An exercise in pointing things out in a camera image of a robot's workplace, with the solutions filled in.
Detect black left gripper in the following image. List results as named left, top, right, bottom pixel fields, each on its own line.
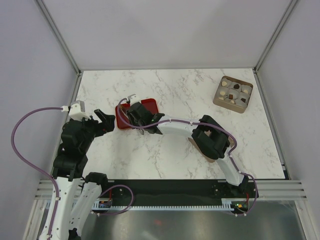
left=77, top=108, right=115, bottom=152

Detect tan box lid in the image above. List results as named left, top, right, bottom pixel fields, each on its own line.
left=188, top=137, right=235, bottom=163

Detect metal tongs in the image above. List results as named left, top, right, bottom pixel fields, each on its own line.
left=120, top=104, right=145, bottom=135

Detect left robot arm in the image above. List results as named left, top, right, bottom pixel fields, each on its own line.
left=39, top=109, right=116, bottom=240

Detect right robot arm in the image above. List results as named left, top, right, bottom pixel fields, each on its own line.
left=125, top=100, right=249, bottom=198

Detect tan chocolate box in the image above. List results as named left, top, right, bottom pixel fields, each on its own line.
left=212, top=75, right=254, bottom=114

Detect red lacquer tray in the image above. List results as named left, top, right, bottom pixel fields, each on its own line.
left=115, top=98, right=159, bottom=130

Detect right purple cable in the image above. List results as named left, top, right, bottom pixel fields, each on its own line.
left=117, top=98, right=258, bottom=216

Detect purple cable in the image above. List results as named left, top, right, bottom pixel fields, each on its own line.
left=117, top=98, right=258, bottom=216
left=11, top=106, right=70, bottom=240

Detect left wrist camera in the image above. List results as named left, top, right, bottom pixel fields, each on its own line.
left=68, top=100, right=91, bottom=122

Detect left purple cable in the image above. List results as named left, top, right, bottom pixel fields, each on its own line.
left=11, top=106, right=70, bottom=240

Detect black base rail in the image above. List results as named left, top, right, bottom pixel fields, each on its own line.
left=102, top=179, right=257, bottom=206

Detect white cable duct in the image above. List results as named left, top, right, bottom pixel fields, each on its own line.
left=92, top=199, right=248, bottom=212

